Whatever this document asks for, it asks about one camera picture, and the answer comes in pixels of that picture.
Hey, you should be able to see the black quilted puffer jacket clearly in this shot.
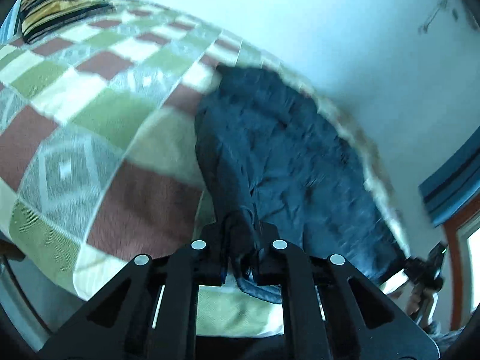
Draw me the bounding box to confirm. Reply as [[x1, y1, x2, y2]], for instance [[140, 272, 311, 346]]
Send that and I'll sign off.
[[194, 66, 406, 304]]

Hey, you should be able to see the checkered patchwork bed cover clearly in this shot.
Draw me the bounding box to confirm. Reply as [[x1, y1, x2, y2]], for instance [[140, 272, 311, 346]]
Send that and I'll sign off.
[[0, 0, 413, 338]]

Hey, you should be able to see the striped brown yellow pillow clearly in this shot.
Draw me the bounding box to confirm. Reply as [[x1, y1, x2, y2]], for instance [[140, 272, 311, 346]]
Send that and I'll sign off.
[[19, 0, 114, 44]]

